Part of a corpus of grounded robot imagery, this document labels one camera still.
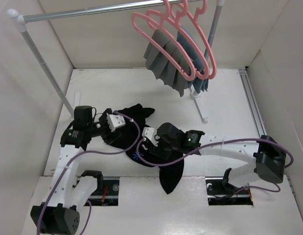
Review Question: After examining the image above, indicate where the black t shirt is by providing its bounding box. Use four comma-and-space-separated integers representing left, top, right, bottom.
104, 103, 185, 194

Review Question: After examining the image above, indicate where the pink hanger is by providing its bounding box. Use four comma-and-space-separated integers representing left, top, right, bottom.
131, 10, 200, 81
131, 0, 217, 81
171, 0, 217, 80

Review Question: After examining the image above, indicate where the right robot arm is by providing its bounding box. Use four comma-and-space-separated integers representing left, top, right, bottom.
142, 122, 286, 193

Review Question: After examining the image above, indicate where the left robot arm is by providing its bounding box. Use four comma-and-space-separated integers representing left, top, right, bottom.
30, 106, 126, 235

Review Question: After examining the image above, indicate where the blue t shirt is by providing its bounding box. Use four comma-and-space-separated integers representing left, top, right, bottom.
177, 31, 209, 94

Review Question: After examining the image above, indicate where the metal clothes rack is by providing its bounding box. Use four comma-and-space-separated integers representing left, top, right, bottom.
6, 0, 227, 123

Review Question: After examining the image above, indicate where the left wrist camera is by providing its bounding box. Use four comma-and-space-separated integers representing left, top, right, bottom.
107, 114, 126, 132

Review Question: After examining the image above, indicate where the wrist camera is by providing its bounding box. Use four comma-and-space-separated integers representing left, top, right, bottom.
107, 114, 126, 132
142, 127, 159, 146

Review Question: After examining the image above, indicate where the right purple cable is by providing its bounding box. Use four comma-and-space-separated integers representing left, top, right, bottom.
137, 138, 294, 193

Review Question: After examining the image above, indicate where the purple cable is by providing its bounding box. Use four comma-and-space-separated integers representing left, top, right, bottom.
137, 138, 294, 193
36, 111, 141, 235

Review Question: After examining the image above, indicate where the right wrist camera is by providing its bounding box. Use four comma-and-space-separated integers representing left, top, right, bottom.
142, 127, 159, 146

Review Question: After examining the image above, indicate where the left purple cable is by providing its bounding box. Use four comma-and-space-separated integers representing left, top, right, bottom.
36, 111, 141, 235

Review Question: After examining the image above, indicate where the aluminium rail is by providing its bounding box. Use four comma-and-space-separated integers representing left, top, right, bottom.
238, 68, 267, 137

